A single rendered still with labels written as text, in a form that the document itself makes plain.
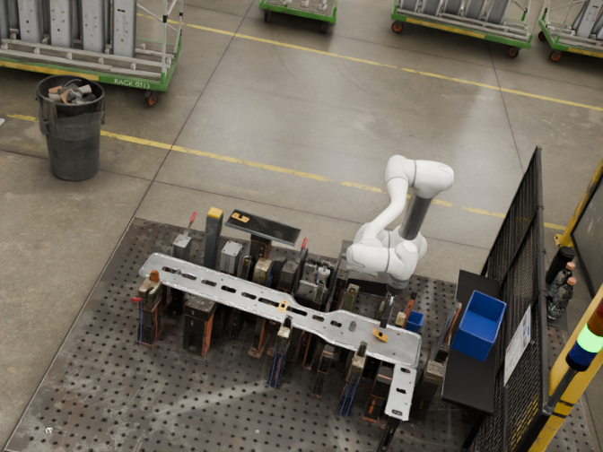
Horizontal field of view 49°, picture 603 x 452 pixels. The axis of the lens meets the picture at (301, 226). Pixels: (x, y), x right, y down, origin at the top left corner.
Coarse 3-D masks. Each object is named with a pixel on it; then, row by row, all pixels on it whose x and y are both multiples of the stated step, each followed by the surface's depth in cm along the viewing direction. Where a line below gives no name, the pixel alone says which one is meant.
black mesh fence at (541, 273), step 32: (512, 224) 368; (512, 256) 342; (544, 256) 282; (512, 288) 324; (544, 288) 265; (512, 320) 301; (544, 320) 249; (544, 352) 236; (512, 384) 265; (544, 384) 224; (544, 416) 214; (480, 448) 288
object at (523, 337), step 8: (528, 312) 271; (528, 320) 267; (520, 328) 274; (528, 328) 263; (512, 336) 284; (520, 336) 270; (528, 336) 259; (512, 344) 280; (520, 344) 267; (528, 344) 256; (512, 352) 276; (520, 352) 263; (504, 360) 286; (512, 360) 272; (504, 368) 281; (512, 368) 268; (504, 376) 277; (504, 384) 273
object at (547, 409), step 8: (568, 352) 200; (568, 360) 199; (576, 368) 197; (584, 368) 197; (568, 376) 203; (560, 384) 206; (568, 384) 206; (560, 392) 207; (552, 400) 210; (544, 408) 214; (552, 408) 212
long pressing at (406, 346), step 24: (144, 264) 319; (168, 264) 321; (192, 264) 323; (192, 288) 310; (216, 288) 313; (240, 288) 316; (264, 288) 318; (264, 312) 305; (288, 312) 308; (312, 312) 311; (336, 312) 313; (336, 336) 301; (360, 336) 303; (408, 336) 308; (384, 360) 295; (408, 360) 297
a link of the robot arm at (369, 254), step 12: (396, 180) 304; (396, 192) 300; (396, 204) 295; (384, 216) 289; (396, 216) 294; (372, 228) 283; (360, 240) 278; (372, 240) 275; (348, 252) 273; (360, 252) 270; (372, 252) 270; (384, 252) 272; (360, 264) 271; (372, 264) 270; (384, 264) 271
